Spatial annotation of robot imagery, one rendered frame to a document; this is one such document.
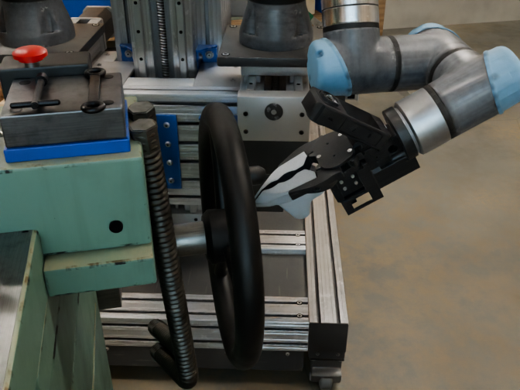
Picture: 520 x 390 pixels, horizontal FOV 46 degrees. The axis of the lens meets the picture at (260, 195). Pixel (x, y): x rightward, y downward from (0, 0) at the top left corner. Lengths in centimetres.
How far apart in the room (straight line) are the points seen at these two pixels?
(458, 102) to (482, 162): 193
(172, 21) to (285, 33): 27
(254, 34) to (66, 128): 77
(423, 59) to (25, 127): 52
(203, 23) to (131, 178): 94
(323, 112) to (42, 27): 75
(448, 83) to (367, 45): 11
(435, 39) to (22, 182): 56
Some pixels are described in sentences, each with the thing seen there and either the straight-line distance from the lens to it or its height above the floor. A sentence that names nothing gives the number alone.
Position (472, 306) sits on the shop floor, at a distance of 191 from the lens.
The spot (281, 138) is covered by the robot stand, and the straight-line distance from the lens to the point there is 116.
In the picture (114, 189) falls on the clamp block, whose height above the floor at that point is 93.
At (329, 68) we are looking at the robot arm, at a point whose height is 93.
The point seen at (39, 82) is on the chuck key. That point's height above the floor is 101.
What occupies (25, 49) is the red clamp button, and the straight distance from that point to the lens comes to 60.
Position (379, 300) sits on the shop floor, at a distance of 186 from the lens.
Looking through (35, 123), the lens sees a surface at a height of 99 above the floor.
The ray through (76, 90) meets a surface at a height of 100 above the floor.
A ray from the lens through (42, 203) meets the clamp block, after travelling 54.
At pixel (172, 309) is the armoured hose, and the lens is 67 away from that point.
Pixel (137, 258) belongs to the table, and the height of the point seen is 87.
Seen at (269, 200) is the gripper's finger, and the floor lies 79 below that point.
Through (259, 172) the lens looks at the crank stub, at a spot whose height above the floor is 82.
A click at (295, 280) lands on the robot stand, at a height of 21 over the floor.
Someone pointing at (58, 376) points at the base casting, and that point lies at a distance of 60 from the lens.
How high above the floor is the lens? 120
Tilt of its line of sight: 31 degrees down
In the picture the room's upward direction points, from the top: straight up
